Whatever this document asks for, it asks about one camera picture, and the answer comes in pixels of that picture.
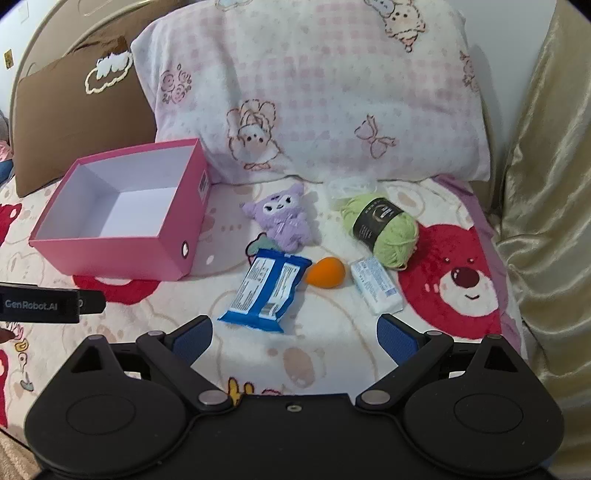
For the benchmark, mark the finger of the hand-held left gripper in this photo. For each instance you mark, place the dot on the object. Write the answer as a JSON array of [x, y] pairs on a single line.
[[91, 302]]

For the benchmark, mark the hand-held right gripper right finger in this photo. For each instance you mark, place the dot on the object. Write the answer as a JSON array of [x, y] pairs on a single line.
[[397, 339]]

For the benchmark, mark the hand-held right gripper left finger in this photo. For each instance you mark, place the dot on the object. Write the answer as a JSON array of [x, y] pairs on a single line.
[[194, 339]]

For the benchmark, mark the pink cardboard box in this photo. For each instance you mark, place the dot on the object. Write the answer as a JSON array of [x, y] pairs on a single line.
[[115, 254]]

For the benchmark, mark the white tissue packet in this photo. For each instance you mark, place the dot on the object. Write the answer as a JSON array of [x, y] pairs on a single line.
[[376, 286]]

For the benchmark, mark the blue snack packet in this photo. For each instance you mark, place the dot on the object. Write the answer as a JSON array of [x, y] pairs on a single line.
[[265, 290]]

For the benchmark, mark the orange egg-shaped sponge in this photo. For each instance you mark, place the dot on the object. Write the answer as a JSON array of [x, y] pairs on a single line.
[[325, 272]]

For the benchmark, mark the green yarn ball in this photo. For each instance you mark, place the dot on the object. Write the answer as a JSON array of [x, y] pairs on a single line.
[[383, 226]]

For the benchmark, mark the purple plush toy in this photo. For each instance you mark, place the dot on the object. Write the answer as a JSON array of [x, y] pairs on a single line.
[[281, 217]]

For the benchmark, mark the clear plastic bag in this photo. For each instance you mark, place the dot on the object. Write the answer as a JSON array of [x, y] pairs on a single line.
[[351, 187]]

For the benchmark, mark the brown cloud-embroidered pillow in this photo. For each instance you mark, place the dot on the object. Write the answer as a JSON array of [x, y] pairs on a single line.
[[83, 120]]

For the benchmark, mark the golden satin cloth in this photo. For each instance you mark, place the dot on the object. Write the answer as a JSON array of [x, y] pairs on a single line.
[[545, 207]]

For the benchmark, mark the pink checked cartoon pillow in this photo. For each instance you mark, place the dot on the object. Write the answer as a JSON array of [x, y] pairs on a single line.
[[323, 92]]

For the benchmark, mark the beige padded headboard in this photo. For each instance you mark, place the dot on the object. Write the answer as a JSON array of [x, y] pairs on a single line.
[[60, 32]]

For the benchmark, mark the yellow wall socket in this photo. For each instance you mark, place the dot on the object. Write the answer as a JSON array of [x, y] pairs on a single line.
[[8, 58]]

